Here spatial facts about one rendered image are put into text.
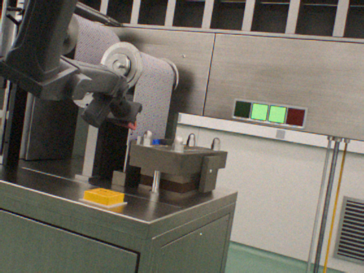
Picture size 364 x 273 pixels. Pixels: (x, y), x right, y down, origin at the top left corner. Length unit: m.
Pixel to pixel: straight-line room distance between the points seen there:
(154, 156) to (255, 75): 0.49
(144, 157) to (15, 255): 0.42
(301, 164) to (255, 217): 0.63
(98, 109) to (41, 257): 0.40
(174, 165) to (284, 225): 2.78
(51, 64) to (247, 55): 0.96
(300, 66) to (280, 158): 2.42
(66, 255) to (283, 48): 0.93
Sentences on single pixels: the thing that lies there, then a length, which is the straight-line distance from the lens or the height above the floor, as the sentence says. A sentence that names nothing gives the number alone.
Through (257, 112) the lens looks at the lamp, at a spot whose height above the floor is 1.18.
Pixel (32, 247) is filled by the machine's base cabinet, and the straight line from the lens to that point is 1.16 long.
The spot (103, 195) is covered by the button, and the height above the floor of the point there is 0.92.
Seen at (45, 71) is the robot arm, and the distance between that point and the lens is 0.62.
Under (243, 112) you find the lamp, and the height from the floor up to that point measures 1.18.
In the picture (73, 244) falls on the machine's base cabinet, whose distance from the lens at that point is 1.07.
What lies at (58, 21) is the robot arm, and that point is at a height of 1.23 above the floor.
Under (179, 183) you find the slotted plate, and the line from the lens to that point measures 1.21.
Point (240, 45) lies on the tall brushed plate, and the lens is 1.50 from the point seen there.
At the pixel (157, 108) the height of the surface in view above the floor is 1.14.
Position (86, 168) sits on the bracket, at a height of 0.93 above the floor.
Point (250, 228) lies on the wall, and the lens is 3.94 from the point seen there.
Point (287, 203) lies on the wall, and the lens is 3.83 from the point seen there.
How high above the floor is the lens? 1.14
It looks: 3 degrees down
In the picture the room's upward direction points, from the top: 9 degrees clockwise
